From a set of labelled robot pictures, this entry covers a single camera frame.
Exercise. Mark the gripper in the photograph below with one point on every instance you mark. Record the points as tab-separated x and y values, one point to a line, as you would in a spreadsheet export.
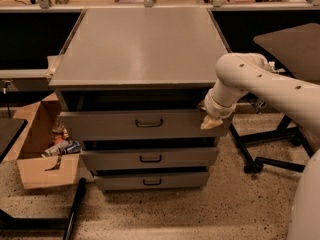
214	109

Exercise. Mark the grey top drawer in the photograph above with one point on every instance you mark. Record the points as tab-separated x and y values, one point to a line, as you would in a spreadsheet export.
139	124

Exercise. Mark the grey drawer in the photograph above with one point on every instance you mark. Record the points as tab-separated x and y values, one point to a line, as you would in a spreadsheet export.
151	181
139	124
149	158

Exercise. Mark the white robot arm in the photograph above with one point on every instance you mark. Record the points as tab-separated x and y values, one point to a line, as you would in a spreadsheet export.
242	73

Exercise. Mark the grey middle drawer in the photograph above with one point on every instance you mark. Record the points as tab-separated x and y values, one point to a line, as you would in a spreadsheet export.
149	158

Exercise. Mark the grey drawer cabinet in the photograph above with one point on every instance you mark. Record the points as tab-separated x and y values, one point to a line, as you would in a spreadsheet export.
134	97

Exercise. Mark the grey bottom drawer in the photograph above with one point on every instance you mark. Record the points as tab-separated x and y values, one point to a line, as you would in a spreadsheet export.
151	181

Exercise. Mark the open cardboard box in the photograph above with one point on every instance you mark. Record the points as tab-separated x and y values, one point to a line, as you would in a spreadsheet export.
36	171

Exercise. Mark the trash items in box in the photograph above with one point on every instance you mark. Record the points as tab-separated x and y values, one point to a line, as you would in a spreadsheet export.
62	144

